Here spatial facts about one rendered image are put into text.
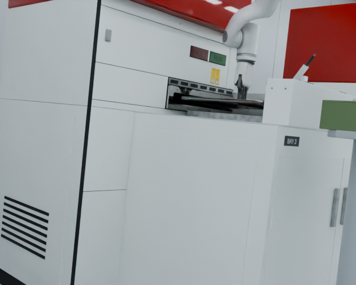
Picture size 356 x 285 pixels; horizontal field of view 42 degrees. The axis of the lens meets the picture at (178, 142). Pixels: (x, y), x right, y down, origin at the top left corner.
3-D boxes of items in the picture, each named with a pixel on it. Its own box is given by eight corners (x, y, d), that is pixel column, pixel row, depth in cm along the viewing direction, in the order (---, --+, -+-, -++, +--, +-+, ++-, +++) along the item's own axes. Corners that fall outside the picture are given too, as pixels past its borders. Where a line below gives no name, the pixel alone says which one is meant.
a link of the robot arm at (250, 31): (241, 52, 188) (260, 55, 191) (244, 20, 187) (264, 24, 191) (231, 54, 196) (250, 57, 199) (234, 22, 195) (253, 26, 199)
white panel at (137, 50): (87, 106, 162) (98, -9, 160) (226, 122, 222) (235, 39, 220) (92, 106, 160) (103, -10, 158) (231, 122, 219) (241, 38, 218)
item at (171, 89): (164, 108, 187) (167, 85, 187) (229, 116, 219) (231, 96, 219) (168, 108, 186) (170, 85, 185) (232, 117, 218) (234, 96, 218)
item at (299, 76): (290, 94, 200) (293, 64, 199) (294, 95, 203) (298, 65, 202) (302, 95, 196) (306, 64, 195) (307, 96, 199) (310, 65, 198)
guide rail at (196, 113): (186, 117, 193) (187, 109, 193) (189, 117, 194) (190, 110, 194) (293, 127, 159) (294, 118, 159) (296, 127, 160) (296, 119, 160)
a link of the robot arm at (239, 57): (241, 56, 200) (239, 63, 200) (233, 53, 192) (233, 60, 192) (259, 57, 196) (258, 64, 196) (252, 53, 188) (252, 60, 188)
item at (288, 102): (261, 123, 143) (266, 78, 142) (337, 132, 183) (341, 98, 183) (288, 125, 137) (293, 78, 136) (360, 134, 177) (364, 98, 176)
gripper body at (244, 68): (241, 61, 200) (238, 87, 201) (233, 57, 191) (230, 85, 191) (257, 62, 197) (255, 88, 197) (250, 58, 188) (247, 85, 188)
